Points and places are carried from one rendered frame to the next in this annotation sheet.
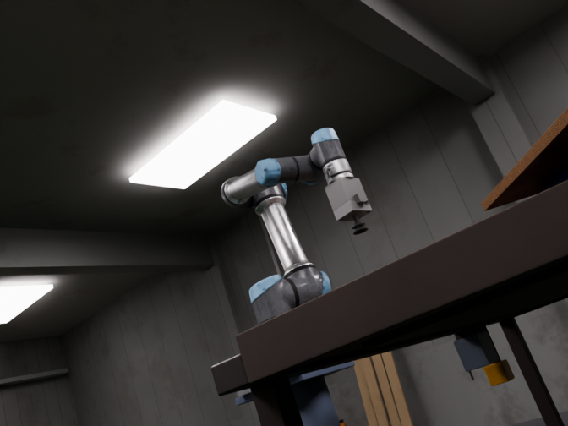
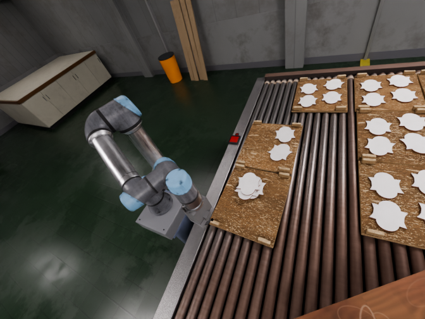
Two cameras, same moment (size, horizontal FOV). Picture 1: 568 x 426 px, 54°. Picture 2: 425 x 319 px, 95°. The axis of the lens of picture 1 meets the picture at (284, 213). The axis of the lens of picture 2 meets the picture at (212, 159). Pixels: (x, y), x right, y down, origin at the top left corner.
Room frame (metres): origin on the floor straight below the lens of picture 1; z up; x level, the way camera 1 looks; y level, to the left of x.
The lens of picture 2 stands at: (1.09, -0.36, 1.92)
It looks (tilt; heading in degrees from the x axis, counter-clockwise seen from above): 46 degrees down; 8
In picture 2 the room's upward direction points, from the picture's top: 24 degrees counter-clockwise
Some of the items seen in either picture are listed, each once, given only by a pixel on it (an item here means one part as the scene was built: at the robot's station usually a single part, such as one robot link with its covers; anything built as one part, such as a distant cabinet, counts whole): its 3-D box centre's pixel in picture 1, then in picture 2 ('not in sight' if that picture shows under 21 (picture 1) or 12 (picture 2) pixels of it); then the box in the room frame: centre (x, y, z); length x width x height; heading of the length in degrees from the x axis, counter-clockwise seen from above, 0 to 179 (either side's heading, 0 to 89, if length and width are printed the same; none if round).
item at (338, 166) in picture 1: (336, 172); (190, 199); (1.48, -0.18, 1.35); 0.08 x 0.08 x 0.05
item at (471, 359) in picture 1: (475, 352); not in sight; (2.32, -0.53, 0.77); 0.14 x 0.11 x 0.18; 148
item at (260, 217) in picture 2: not in sight; (250, 199); (1.64, -0.40, 0.93); 0.41 x 0.35 x 0.02; 144
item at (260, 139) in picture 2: not in sight; (269, 145); (1.99, -0.63, 0.93); 0.41 x 0.35 x 0.02; 146
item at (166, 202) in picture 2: not in sight; (157, 200); (1.77, 0.13, 1.01); 0.15 x 0.15 x 0.10
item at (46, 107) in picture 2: not in sight; (56, 89); (6.87, 3.65, 0.43); 2.29 x 1.85 x 0.86; 145
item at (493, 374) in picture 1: (490, 354); not in sight; (2.48, -0.62, 0.74); 0.09 x 0.08 x 0.24; 148
